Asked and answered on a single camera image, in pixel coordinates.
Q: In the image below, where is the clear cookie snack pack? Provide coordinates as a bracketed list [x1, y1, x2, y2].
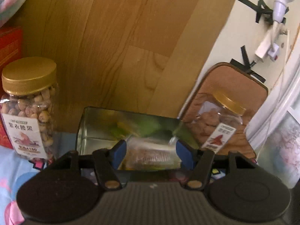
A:
[119, 136, 181, 171]

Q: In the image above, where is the open black green box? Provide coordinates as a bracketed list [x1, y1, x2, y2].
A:
[76, 107, 198, 155]

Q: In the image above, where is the nut jar gold lid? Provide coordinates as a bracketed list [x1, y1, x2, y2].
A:
[1, 57, 57, 161]

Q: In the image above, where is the brown cushioned chair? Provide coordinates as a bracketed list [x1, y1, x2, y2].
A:
[181, 62, 269, 159]

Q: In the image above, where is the cartoon pig blue tablecloth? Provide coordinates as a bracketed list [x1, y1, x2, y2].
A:
[0, 132, 99, 225]

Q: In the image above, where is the wooden board panel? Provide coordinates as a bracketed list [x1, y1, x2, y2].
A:
[9, 0, 235, 133]

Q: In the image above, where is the white light bulb lamp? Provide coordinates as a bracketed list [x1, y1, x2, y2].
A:
[255, 0, 294, 62]

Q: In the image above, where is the red gift box gold rope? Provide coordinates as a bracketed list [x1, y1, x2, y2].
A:
[0, 26, 24, 149]

